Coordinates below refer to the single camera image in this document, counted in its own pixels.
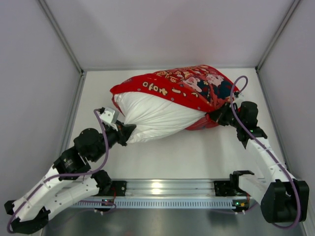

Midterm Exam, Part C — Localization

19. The white pillow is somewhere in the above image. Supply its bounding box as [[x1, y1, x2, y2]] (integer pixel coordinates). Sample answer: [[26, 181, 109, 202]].
[[114, 92, 206, 144]]

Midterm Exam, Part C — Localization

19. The red printed pillowcase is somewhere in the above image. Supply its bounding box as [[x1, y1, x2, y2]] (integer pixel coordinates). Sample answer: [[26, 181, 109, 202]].
[[110, 65, 240, 131]]

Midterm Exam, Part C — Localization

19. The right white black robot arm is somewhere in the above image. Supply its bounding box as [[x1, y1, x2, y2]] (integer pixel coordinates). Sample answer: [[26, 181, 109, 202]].
[[206, 101, 310, 224]]

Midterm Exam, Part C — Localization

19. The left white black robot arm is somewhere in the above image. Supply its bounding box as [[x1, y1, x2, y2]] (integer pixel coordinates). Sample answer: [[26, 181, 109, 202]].
[[4, 121, 136, 235]]

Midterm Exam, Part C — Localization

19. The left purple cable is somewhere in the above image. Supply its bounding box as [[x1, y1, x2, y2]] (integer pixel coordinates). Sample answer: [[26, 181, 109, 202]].
[[6, 108, 118, 234]]

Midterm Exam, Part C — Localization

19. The purple cable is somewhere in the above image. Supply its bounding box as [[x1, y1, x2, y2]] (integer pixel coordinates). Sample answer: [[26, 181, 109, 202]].
[[6, 108, 118, 234], [230, 75, 302, 229]]

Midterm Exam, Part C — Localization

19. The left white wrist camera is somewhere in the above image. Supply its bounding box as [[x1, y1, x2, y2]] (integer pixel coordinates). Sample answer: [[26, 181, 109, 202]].
[[99, 107, 119, 131]]

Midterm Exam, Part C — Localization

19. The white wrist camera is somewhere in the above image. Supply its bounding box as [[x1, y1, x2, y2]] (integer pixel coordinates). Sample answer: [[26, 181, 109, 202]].
[[99, 107, 119, 131], [232, 91, 246, 107]]

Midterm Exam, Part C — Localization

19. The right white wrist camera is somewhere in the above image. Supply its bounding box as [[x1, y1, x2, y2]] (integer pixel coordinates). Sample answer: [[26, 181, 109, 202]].
[[232, 91, 246, 107]]

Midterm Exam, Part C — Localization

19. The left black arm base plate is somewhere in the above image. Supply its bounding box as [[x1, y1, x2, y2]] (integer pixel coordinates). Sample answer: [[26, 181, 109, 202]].
[[107, 180, 127, 197]]

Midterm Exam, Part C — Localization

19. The left aluminium frame post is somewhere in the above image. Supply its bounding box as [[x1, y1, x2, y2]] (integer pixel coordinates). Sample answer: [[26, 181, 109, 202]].
[[36, 0, 86, 74]]

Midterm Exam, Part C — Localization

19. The aluminium frame post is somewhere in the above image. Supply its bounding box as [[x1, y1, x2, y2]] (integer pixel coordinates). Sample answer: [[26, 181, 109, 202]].
[[36, 0, 86, 74], [254, 0, 303, 72]]

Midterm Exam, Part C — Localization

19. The slotted grey cable duct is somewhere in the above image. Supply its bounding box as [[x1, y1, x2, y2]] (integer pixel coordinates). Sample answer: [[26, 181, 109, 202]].
[[73, 198, 256, 209]]

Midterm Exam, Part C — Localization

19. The aluminium mounting rail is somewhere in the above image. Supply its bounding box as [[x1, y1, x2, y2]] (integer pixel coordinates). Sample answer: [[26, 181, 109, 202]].
[[113, 178, 229, 198]]

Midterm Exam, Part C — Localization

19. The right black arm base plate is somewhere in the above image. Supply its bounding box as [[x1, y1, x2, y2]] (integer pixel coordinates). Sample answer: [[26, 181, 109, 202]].
[[214, 180, 246, 197]]

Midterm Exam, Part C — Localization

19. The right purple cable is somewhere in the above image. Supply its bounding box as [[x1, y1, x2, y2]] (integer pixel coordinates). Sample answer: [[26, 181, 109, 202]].
[[230, 75, 302, 229]]

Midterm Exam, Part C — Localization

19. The right aluminium frame post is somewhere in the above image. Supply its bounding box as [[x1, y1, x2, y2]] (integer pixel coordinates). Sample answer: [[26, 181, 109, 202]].
[[254, 0, 303, 72]]

